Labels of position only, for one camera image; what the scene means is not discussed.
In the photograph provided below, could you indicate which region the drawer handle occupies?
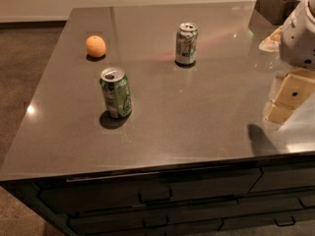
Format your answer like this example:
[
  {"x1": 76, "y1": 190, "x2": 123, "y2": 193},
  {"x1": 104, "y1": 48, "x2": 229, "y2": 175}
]
[
  {"x1": 274, "y1": 216, "x2": 295, "y2": 227},
  {"x1": 138, "y1": 188, "x2": 173, "y2": 204},
  {"x1": 143, "y1": 216, "x2": 169, "y2": 228}
]

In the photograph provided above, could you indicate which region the orange fruit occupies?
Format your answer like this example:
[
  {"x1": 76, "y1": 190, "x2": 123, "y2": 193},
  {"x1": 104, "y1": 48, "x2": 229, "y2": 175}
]
[{"x1": 86, "y1": 35, "x2": 106, "y2": 58}]

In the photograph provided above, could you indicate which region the white green soda can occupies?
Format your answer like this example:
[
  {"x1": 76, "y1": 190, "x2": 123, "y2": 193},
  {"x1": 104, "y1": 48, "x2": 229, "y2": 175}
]
[{"x1": 175, "y1": 23, "x2": 198, "y2": 66}]

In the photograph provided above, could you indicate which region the dark box with snacks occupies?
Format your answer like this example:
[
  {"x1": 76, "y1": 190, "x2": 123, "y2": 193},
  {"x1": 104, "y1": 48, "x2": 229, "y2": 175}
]
[{"x1": 254, "y1": 0, "x2": 315, "y2": 26}]

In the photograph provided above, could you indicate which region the lower right drawer handle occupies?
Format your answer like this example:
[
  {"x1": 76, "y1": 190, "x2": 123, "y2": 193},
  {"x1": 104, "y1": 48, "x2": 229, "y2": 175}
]
[{"x1": 274, "y1": 216, "x2": 295, "y2": 227}]

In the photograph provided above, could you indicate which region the top left drawer handle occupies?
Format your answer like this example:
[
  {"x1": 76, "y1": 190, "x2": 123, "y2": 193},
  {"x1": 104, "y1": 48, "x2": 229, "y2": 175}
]
[{"x1": 138, "y1": 188, "x2": 173, "y2": 204}]

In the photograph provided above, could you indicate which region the lower left drawer handle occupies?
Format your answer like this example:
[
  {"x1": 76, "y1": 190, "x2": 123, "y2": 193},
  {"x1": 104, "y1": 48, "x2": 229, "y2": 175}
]
[{"x1": 143, "y1": 216, "x2": 169, "y2": 228}]

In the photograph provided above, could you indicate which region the dark cabinet with drawers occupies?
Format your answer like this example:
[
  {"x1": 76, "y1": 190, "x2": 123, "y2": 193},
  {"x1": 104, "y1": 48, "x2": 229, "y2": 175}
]
[{"x1": 1, "y1": 156, "x2": 315, "y2": 236}]

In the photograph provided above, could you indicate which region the crumpled snack bag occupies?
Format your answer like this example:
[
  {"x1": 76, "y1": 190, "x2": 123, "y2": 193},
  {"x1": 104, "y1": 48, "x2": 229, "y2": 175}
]
[{"x1": 259, "y1": 27, "x2": 283, "y2": 52}]

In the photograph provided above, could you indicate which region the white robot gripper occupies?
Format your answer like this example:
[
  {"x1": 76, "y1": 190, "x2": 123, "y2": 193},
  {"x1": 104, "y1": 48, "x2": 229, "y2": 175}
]
[{"x1": 266, "y1": 0, "x2": 315, "y2": 124}]

